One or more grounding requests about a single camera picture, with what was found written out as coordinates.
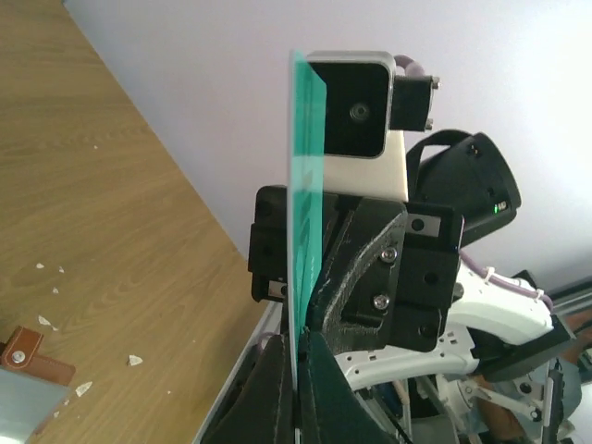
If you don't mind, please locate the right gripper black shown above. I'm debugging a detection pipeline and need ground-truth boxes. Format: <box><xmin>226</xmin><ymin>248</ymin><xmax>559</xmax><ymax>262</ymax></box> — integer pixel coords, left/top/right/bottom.
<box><xmin>247</xmin><ymin>184</ymin><xmax>465</xmax><ymax>355</ymax></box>

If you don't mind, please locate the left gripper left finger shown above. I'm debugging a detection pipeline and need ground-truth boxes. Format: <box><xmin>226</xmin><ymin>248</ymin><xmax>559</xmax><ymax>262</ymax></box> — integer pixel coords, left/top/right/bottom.
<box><xmin>200</xmin><ymin>335</ymin><xmax>294</xmax><ymax>444</ymax></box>

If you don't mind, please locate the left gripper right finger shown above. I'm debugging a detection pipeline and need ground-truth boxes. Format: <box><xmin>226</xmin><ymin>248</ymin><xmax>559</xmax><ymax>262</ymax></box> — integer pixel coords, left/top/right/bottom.
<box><xmin>298</xmin><ymin>331</ymin><xmax>393</xmax><ymax>444</ymax></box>

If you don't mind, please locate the green credit card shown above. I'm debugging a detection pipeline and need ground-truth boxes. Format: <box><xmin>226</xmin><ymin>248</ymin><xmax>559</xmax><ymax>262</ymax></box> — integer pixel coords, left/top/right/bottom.
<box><xmin>284</xmin><ymin>49</ymin><xmax>328</xmax><ymax>425</ymax></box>

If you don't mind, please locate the brown leather card holder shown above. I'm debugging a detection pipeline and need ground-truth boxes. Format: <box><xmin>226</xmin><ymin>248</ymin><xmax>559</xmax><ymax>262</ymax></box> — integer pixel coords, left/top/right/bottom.
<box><xmin>0</xmin><ymin>326</ymin><xmax>78</xmax><ymax>438</ymax></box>

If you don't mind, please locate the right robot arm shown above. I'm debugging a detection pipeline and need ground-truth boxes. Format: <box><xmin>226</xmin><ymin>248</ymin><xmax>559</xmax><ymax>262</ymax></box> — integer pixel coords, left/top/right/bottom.
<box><xmin>249</xmin><ymin>129</ymin><xmax>574</xmax><ymax>443</ymax></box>

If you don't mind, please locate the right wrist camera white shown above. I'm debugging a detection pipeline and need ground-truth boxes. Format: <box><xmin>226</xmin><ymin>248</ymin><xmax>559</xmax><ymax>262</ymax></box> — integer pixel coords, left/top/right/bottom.
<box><xmin>305</xmin><ymin>49</ymin><xmax>440</xmax><ymax>204</ymax></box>

